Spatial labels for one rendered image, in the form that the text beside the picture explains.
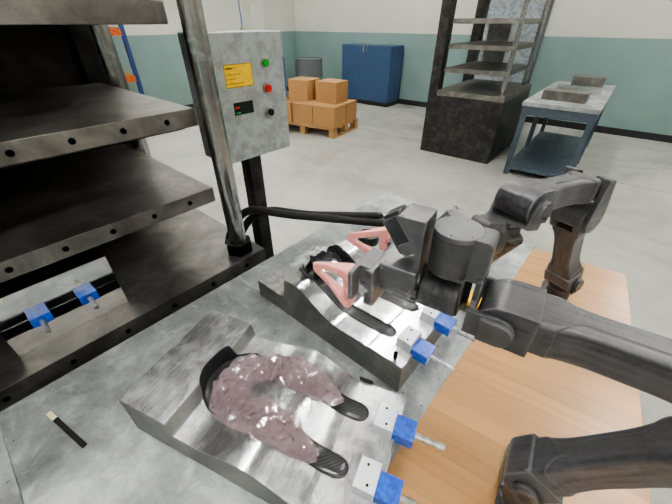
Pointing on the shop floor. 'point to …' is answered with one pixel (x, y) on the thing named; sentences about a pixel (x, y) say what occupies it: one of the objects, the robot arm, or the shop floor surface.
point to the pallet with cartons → (321, 105)
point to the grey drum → (308, 67)
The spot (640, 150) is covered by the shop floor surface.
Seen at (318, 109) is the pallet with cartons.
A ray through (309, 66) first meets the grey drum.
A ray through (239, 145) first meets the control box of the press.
